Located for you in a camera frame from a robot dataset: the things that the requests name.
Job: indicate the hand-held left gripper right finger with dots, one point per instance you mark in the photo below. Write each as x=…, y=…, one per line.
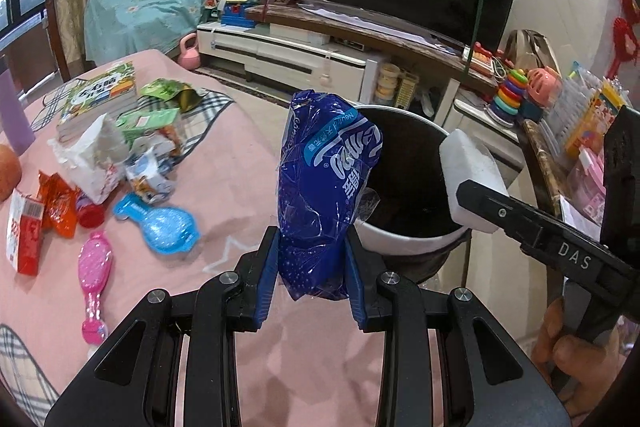
x=353, y=279

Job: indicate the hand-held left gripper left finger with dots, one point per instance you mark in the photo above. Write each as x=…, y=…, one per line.
x=270, y=269

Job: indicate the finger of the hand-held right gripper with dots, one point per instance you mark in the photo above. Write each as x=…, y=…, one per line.
x=500, y=212

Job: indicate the white foam block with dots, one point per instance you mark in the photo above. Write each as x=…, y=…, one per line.
x=475, y=172

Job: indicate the blue plastic wrapper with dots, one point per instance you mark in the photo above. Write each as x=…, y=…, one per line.
x=325, y=187

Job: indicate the black trash bin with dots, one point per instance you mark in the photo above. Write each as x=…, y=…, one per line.
x=400, y=187

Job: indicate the red candy tube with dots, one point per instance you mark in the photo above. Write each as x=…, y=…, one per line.
x=90, y=212

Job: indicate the green drink carton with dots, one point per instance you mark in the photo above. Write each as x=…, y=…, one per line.
x=145, y=123

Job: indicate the white paper bag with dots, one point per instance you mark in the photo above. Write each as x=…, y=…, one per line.
x=92, y=162

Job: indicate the red and white box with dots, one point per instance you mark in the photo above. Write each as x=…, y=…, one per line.
x=25, y=232

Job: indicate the person's right hand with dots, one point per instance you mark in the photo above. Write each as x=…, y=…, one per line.
x=575, y=367

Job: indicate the pink toy box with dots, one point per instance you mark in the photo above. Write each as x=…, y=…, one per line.
x=587, y=187

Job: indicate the pack of coloured pens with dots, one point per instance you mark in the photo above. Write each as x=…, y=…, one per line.
x=585, y=112

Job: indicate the pink toy ball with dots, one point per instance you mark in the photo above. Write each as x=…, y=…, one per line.
x=542, y=89

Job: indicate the crumpled white blue packet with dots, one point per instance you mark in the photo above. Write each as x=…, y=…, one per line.
x=150, y=177

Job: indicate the red toy phone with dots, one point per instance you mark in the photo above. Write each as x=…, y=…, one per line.
x=487, y=57

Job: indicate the brown bag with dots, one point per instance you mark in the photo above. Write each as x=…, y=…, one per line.
x=525, y=49

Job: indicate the yellow stacked containers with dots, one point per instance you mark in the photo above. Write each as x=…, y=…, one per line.
x=387, y=84

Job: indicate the pink brush package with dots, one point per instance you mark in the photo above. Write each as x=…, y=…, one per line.
x=95, y=272

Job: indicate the green snack packet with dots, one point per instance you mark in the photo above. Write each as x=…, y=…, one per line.
x=165, y=89

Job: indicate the white television cabinet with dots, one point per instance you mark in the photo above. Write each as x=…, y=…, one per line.
x=280, y=52

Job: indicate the orange snack wrapper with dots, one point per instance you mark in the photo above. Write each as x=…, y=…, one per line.
x=59, y=204

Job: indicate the pink kettlebell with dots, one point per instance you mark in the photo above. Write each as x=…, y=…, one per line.
x=189, y=54

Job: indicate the stack of books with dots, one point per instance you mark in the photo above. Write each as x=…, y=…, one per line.
x=95, y=99

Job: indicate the apple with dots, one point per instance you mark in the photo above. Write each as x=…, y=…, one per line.
x=7, y=174

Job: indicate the teal cloth covered furniture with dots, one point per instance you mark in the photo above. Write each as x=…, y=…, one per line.
x=140, y=12

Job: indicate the purple bottle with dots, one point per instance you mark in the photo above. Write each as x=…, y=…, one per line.
x=14, y=112

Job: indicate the red tassel wall ornament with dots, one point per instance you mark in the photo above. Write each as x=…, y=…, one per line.
x=625, y=27

